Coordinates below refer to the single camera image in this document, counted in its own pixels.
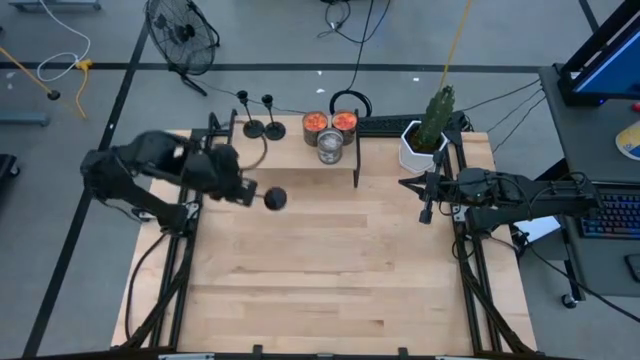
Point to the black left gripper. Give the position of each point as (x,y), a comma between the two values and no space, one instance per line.
(220,172)

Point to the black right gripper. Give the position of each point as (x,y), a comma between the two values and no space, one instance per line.
(450,187)

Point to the black candle stick holder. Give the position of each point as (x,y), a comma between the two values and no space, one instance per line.
(275,199)
(253,129)
(274,131)

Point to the ribbed tin can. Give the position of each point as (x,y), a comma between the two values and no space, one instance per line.
(345,121)

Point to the tin can pictured label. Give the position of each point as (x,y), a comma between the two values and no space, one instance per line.
(330,142)

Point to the tin can orange label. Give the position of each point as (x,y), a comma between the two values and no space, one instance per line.
(315,122)

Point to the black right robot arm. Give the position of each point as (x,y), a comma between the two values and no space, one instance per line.
(540,195)

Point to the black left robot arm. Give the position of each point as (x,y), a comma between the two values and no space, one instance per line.
(150,155)

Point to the white planter pot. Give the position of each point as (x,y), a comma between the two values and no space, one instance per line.
(412,157)

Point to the wooden shelf black legs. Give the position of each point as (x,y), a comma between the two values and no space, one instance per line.
(295,150)

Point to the black keyboard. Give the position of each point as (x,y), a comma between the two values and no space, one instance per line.
(385,125)

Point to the green cactus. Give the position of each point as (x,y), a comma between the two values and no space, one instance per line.
(437,115)

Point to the white paper sheet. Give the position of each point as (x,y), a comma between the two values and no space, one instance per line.
(542,230)

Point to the black floor fan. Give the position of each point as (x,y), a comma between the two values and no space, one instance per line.
(182,35)

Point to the grey desk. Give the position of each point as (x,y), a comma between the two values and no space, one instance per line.
(590,145)

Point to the black caster wheel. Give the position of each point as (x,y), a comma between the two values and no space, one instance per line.
(568,301)

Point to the backlit keyboard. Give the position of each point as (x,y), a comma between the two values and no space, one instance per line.
(617,220)

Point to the yellow rod black foot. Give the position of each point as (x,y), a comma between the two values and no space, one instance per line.
(53,94)

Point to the yellow blue round pad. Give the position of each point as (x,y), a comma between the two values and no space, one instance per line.
(631,142)

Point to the computer monitor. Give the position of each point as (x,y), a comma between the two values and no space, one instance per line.
(610,70)

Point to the grey metal base bar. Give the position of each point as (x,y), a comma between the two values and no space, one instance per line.
(25,119)
(55,5)

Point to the black wheeled base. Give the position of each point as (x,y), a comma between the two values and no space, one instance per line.
(7,165)

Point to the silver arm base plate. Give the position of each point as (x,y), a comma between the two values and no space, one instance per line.
(192,210)
(459,214)

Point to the black aluminium table frame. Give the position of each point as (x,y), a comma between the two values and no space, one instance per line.
(467,280)

